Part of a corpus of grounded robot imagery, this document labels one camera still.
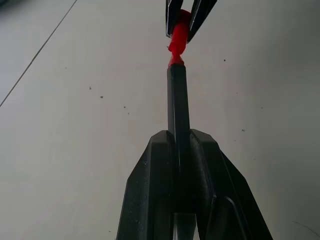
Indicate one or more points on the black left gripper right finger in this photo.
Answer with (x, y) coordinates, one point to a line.
(225, 200)

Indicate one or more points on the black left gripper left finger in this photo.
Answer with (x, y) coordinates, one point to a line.
(147, 190)

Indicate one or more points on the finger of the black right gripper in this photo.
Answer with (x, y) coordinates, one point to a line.
(172, 15)
(202, 15)

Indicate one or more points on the red marker cap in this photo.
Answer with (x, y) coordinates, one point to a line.
(178, 37)

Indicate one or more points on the black marker with red tip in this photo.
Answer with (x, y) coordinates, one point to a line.
(178, 100)

